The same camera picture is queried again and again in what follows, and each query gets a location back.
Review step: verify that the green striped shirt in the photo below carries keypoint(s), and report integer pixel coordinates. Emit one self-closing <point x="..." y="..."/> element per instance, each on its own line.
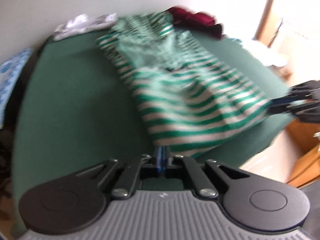
<point x="190" y="100"/>

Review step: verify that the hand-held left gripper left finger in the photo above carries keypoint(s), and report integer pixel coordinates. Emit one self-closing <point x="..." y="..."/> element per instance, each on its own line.
<point x="159" y="158"/>

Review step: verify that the green blanket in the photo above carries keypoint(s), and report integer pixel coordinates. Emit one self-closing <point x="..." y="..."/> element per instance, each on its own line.
<point x="75" y="92"/>

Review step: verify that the dark red sweater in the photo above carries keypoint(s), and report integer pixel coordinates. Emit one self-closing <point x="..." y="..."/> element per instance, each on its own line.
<point x="197" y="20"/>

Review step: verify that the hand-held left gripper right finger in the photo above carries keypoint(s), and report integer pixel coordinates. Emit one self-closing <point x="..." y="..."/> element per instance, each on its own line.
<point x="166" y="158"/>

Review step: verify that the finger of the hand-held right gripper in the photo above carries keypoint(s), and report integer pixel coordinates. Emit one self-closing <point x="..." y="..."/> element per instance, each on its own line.
<point x="282" y="110"/>
<point x="282" y="101"/>

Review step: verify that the wooden door frame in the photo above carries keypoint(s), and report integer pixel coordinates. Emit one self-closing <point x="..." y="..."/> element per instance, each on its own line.
<point x="266" y="12"/>

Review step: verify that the blue patterned cloth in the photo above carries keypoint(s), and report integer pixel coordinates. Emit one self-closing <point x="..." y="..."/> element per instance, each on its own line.
<point x="12" y="72"/>

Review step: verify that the wooden cabinet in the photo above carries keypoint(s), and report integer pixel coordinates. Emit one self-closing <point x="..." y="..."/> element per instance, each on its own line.
<point x="307" y="155"/>

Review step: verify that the white garment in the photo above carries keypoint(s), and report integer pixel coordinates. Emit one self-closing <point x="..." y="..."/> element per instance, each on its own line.
<point x="80" y="23"/>

